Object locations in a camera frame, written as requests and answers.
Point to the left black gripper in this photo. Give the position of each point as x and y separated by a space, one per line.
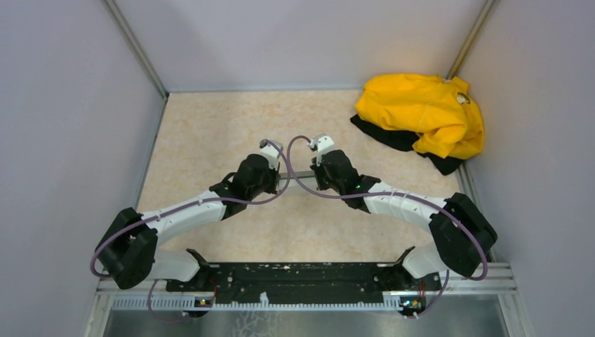
275 176

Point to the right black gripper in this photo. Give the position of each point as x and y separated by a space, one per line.
321 186

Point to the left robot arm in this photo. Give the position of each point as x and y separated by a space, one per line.
130 252

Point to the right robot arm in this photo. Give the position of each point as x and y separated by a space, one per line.
461 235

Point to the black garment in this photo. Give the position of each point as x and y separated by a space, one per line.
403 141

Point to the yellow garment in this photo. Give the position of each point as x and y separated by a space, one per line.
441 112

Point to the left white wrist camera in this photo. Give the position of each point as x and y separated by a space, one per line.
271 150

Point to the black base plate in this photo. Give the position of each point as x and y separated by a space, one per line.
304 283

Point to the aluminium frame rail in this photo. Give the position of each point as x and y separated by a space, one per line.
498 281

